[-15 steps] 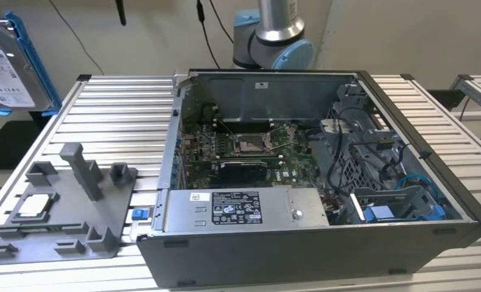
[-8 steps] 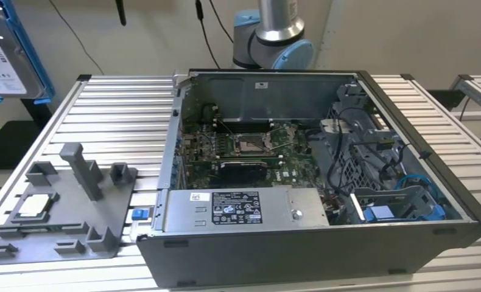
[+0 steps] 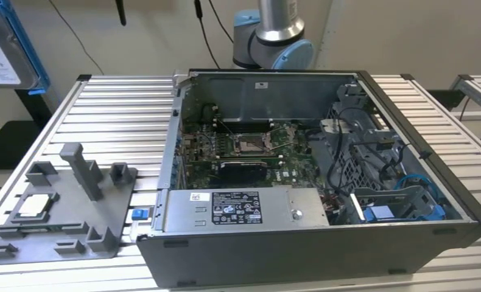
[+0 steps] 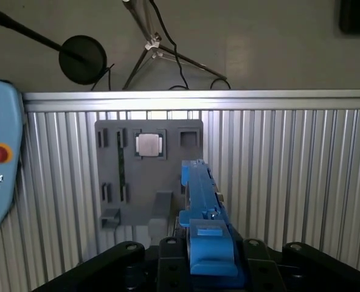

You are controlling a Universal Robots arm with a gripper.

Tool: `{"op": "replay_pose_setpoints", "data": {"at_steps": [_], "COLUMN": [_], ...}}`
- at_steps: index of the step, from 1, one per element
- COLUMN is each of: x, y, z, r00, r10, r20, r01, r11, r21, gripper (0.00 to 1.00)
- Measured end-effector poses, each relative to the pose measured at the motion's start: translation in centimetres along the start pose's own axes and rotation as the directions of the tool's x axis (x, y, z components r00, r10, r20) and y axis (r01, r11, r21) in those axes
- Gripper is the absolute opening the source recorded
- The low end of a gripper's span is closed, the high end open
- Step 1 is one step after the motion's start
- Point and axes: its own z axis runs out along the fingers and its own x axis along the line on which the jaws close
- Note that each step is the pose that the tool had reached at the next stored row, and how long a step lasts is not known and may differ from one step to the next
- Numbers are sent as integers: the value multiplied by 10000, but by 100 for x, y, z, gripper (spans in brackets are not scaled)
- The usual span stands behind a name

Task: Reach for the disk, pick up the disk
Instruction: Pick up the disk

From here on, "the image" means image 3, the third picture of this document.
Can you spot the hard disk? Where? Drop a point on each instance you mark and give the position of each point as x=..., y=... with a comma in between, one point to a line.
x=0, y=45

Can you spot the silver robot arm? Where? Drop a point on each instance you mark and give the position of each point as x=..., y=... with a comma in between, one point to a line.
x=273, y=30

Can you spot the metal disk bay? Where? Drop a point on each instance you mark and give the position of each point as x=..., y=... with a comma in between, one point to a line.
x=358, y=170

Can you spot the CPU socket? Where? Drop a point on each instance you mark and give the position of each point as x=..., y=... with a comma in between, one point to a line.
x=250, y=144

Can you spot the black RAM slot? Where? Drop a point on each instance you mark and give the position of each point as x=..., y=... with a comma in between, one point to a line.
x=249, y=157
x=245, y=123

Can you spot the black graphics card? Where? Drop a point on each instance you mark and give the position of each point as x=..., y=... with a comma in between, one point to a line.
x=241, y=170

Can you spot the green motherboard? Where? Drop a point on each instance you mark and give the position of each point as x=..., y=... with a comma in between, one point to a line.
x=297, y=170

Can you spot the silver power supply unit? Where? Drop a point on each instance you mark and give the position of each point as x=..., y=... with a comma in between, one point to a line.
x=183, y=213

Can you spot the blue case latch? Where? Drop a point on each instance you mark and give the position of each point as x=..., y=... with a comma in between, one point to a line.
x=139, y=213

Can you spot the black open PC case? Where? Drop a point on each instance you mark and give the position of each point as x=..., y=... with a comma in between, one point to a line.
x=265, y=261

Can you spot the grey parts rack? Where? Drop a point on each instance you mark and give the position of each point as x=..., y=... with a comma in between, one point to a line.
x=62, y=213

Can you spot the black hanging rod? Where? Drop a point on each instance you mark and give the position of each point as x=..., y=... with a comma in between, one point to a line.
x=122, y=12

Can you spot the silver CPU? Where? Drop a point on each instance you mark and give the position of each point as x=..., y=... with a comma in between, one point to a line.
x=35, y=205

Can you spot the green RAM stick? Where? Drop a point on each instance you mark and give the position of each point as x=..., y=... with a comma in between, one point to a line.
x=42, y=227

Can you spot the black stand post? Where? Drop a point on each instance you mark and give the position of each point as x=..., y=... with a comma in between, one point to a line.
x=34, y=105

